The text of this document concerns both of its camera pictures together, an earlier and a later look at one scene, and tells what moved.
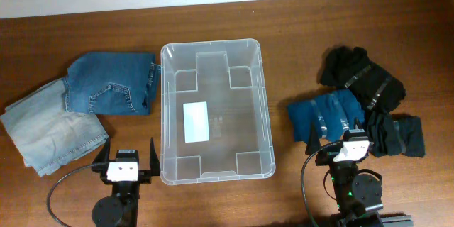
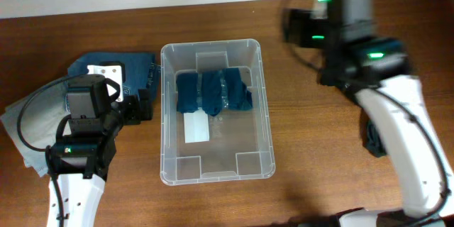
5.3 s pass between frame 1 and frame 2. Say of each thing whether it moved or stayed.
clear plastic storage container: stayed
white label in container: stayed
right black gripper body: moved
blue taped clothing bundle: moved
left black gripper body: moved
